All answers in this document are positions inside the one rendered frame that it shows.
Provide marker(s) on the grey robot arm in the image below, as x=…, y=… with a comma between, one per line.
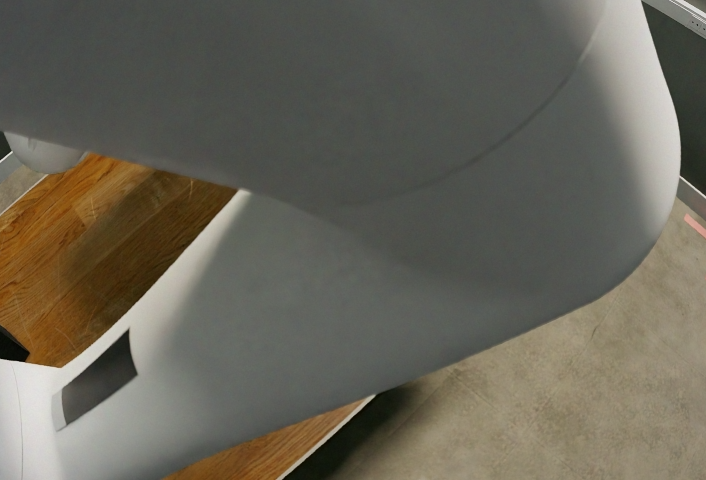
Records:
x=485, y=166

